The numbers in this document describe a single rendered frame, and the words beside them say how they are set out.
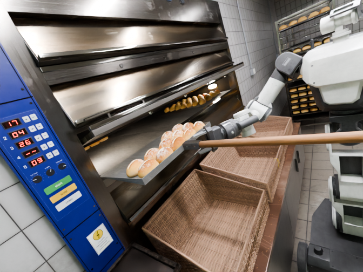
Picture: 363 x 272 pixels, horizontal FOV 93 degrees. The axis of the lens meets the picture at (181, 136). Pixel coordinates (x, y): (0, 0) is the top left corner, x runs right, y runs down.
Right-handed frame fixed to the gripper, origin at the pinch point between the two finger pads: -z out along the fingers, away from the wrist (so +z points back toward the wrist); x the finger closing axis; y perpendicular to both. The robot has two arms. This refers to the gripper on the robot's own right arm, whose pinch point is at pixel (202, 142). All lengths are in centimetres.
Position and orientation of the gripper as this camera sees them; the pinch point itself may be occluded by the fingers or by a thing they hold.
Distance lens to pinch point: 78.4
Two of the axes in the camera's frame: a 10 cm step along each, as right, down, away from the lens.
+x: -3.3, -9.0, -2.9
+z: 8.9, -4.0, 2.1
